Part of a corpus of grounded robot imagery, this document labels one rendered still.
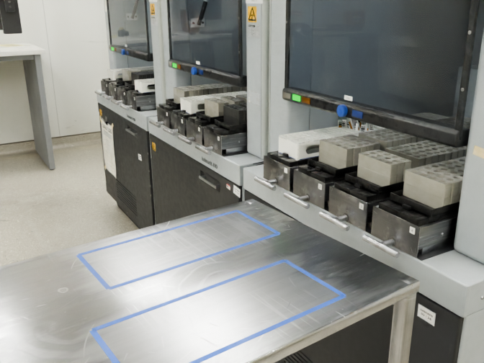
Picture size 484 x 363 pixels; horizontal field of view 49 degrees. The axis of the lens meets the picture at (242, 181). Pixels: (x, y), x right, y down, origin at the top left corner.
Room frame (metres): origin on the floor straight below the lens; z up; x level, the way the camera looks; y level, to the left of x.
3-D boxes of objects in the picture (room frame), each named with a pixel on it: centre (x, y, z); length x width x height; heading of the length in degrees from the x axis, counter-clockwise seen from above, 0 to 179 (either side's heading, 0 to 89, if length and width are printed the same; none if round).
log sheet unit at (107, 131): (2.94, 0.78, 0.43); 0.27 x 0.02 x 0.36; 30
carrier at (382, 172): (1.20, -0.32, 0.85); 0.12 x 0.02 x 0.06; 29
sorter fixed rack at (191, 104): (2.13, 0.09, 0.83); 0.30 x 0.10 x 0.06; 120
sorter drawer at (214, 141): (1.93, -0.18, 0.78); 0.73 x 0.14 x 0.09; 120
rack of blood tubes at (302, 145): (1.52, -0.26, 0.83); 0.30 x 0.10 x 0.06; 119
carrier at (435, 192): (1.07, -0.40, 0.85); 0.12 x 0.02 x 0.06; 29
